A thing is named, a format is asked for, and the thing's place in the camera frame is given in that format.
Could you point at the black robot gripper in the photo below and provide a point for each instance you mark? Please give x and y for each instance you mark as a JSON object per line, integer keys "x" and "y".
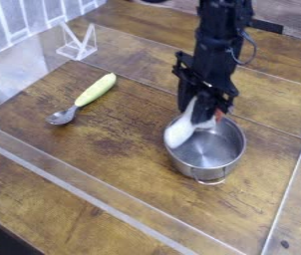
{"x": 205, "y": 71}

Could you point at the white mushroom with red cap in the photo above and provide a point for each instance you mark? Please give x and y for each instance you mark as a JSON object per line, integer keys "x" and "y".
{"x": 181, "y": 129}

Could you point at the silver metal pot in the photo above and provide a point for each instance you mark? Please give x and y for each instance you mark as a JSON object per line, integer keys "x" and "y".
{"x": 208, "y": 155}

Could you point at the black bar at table edge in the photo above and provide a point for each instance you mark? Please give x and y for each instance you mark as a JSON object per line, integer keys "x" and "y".
{"x": 267, "y": 26}

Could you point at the clear acrylic triangular stand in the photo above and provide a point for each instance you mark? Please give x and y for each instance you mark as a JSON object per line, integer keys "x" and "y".
{"x": 78, "y": 49}

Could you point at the spoon with yellow-green handle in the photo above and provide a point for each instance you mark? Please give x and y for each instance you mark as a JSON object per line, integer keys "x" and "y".
{"x": 96, "y": 90}

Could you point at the clear acrylic enclosure panel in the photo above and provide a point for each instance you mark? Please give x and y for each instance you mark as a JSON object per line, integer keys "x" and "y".
{"x": 152, "y": 221}

